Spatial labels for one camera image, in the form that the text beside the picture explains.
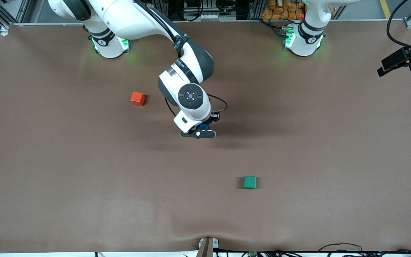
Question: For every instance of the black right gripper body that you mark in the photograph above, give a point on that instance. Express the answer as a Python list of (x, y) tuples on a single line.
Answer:
[(214, 116)]

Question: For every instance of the blue cube block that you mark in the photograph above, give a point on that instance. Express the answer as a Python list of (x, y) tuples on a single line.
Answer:
[(203, 127)]

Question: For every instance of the green cube block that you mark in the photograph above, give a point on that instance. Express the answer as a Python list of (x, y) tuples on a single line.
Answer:
[(250, 182)]

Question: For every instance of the orange cube block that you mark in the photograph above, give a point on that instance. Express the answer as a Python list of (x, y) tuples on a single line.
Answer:
[(137, 99)]

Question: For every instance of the brown table mat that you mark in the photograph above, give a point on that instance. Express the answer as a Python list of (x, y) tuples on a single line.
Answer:
[(205, 207)]

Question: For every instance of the small white terminal strip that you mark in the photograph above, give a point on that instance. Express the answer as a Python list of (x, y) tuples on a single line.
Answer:
[(209, 16)]

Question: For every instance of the bag of orange rolls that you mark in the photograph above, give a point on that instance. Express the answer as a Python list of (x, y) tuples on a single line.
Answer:
[(280, 10)]

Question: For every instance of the small green circuit board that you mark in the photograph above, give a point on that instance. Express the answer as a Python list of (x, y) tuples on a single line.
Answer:
[(253, 254)]

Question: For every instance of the aluminium table edge rail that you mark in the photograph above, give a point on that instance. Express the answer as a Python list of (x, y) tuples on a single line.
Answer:
[(227, 21)]

